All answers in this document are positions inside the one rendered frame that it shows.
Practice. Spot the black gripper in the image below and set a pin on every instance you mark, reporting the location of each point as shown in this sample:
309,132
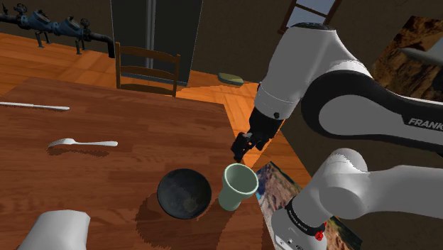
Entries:
263,125

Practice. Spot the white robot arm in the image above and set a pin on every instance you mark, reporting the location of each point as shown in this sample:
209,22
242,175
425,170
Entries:
304,62

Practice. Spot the pale green cup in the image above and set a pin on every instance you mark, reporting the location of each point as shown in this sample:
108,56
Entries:
232,194

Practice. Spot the flat green cushion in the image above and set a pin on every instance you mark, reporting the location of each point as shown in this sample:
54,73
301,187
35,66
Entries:
231,79

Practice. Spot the black bowl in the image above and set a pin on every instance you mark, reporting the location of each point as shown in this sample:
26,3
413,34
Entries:
184,194

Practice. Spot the brown wooden table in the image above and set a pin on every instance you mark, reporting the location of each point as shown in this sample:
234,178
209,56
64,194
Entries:
138,124

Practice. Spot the brown wooden chair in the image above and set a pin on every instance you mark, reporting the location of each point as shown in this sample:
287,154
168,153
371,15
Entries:
149,71

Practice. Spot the dark grey refrigerator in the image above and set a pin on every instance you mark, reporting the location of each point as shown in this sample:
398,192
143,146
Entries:
173,38

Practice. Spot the wooden framed window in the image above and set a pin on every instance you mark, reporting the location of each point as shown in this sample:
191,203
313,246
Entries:
309,12

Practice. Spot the rock patterned panel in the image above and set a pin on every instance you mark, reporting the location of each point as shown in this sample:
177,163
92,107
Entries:
401,74

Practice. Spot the white rounded object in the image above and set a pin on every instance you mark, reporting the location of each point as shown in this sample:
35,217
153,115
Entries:
57,230

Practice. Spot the dark pipe with blue valves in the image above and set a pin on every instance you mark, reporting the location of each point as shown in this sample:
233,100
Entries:
69,29

